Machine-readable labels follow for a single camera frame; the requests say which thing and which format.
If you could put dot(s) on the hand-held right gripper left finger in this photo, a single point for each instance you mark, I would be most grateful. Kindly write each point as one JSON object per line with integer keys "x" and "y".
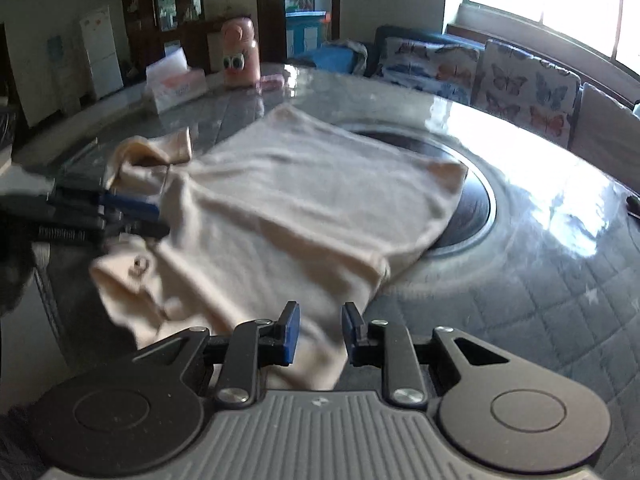
{"x": 289, "y": 335}

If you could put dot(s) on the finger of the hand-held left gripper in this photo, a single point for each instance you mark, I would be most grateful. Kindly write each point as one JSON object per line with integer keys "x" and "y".
{"x": 125, "y": 229}
{"x": 127, "y": 205}

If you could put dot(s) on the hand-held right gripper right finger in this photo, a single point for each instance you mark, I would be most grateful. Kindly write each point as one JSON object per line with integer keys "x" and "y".
{"x": 352, "y": 336}

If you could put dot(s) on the cream shirt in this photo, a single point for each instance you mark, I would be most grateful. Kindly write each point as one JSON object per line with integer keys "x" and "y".
{"x": 280, "y": 210}

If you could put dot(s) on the white tissue box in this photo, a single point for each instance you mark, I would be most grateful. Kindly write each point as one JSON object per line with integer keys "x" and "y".
{"x": 175, "y": 85}

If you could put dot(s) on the white refrigerator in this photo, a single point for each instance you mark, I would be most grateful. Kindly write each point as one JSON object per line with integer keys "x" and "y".
{"x": 102, "y": 55}

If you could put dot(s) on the black round table insert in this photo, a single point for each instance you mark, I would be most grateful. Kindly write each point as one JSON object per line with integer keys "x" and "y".
{"x": 472, "y": 210}

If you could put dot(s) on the small pink packet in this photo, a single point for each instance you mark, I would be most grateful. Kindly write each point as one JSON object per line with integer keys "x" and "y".
{"x": 271, "y": 82}

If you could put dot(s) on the grey quilted table cover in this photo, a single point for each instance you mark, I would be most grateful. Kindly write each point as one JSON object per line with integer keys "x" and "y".
{"x": 540, "y": 310}

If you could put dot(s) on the dark wooden cabinet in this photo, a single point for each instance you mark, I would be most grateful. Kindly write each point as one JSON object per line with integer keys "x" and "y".
{"x": 142, "y": 15}

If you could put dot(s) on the pink cartoon bottle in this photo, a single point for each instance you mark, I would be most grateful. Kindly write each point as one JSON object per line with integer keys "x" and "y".
{"x": 240, "y": 50}

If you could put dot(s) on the blue storage bin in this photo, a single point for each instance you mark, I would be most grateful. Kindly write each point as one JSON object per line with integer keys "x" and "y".
{"x": 305, "y": 32}

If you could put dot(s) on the blue cloth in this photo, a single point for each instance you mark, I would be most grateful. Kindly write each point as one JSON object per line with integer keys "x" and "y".
{"x": 332, "y": 57}

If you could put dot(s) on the butterfly print cushion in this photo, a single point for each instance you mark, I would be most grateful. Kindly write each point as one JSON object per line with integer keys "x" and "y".
{"x": 430, "y": 70}
{"x": 525, "y": 90}

